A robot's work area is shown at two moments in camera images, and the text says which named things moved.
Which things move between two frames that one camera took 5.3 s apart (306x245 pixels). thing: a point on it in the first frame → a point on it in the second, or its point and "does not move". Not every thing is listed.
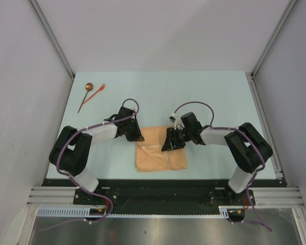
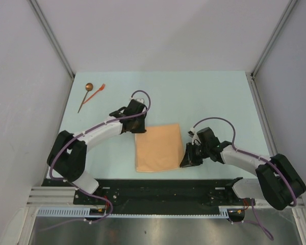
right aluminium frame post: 274,37 does not move
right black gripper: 172,144 → 189,160
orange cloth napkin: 149,156 does not move
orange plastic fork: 100,89 does not move
